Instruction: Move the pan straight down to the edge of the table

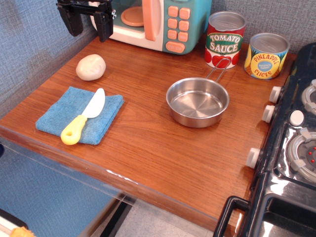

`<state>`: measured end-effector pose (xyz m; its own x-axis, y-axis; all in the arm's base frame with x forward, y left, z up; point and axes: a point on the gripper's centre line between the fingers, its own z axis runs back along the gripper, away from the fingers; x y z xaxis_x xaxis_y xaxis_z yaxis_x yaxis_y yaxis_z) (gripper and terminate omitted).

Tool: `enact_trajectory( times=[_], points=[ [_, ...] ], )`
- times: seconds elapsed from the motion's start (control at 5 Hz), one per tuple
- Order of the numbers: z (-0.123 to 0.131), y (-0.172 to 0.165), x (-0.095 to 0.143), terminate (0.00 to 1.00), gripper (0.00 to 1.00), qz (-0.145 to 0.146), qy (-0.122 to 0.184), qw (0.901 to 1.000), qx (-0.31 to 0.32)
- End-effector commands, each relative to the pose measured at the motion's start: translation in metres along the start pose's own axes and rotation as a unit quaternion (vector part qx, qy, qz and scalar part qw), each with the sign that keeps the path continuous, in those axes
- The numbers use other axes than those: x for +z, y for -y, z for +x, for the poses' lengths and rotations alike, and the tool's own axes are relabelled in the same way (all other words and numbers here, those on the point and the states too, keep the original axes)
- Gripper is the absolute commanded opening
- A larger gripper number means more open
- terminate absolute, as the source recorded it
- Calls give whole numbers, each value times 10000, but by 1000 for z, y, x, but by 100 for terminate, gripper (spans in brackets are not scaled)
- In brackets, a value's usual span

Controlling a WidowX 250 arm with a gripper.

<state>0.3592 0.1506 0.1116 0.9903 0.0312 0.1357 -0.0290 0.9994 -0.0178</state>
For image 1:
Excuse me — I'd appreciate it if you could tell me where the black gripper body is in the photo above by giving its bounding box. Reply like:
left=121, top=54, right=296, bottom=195
left=56, top=0, right=113, bottom=15

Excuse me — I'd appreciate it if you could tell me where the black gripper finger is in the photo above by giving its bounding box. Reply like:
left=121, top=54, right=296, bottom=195
left=57, top=3, right=83, bottom=37
left=93, top=4, right=113, bottom=42

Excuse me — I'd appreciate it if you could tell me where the small stainless steel pan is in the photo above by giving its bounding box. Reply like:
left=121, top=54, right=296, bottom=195
left=166, top=66, right=230, bottom=128

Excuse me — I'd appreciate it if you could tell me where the white toy potato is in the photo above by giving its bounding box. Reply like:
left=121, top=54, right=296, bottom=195
left=76, top=54, right=106, bottom=81

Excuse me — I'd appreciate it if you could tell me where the teal toy microwave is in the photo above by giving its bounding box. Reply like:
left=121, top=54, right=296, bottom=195
left=88, top=0, right=213, bottom=55

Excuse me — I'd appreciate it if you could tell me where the blue folded cloth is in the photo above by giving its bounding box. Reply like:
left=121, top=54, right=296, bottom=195
left=36, top=87, right=124, bottom=145

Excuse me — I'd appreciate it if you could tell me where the tomato sauce can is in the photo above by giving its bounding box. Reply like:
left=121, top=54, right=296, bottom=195
left=204, top=11, right=246, bottom=69

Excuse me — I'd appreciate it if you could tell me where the pineapple slices can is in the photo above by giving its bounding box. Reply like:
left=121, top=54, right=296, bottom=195
left=244, top=33, right=290, bottom=80

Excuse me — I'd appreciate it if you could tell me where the white stove knob top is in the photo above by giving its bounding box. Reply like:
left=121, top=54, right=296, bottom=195
left=269, top=86, right=282, bottom=104

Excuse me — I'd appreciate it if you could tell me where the white stove knob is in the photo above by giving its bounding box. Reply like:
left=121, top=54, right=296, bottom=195
left=269, top=86, right=282, bottom=104
left=262, top=105, right=275, bottom=123
left=246, top=148, right=261, bottom=169

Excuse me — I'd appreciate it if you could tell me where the white stove knob middle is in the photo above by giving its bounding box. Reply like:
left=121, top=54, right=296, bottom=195
left=262, top=105, right=275, bottom=123

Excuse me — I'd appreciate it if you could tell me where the white stove knob bottom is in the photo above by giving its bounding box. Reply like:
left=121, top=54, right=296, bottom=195
left=246, top=148, right=261, bottom=169

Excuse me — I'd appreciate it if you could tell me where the orange object bottom left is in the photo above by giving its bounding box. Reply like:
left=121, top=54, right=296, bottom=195
left=10, top=227, right=35, bottom=237

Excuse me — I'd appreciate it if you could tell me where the black toy stove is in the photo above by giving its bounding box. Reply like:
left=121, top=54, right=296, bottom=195
left=214, top=43, right=316, bottom=237

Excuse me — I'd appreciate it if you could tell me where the yellow-handled white toy knife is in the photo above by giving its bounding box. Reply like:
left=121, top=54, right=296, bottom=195
left=60, top=88, right=106, bottom=145

